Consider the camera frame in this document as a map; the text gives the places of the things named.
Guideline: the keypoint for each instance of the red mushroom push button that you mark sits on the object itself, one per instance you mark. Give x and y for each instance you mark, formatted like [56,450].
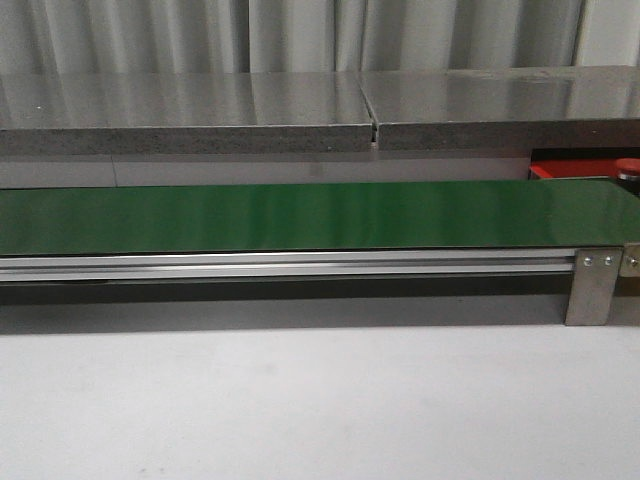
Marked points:
[628,174]

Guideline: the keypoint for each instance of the grey granite counter slab left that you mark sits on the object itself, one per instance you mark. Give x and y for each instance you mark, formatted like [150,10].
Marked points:
[193,113]

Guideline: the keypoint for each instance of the red plastic tray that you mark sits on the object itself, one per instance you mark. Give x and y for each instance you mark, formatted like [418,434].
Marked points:
[573,168]

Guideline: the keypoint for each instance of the green conveyor belt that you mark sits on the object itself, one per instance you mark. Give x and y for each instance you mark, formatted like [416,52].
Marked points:
[335,216]

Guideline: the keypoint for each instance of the steel conveyor end plate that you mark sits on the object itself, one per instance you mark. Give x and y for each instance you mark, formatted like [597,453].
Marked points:
[630,262]

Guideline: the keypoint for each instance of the white pleated curtain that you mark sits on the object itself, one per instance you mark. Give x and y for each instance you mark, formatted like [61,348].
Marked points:
[313,36]

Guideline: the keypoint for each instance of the aluminium conveyor frame rail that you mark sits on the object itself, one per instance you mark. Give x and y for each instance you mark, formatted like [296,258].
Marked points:
[275,265]

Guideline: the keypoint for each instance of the steel conveyor support bracket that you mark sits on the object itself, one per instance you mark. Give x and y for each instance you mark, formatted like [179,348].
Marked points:
[595,275]

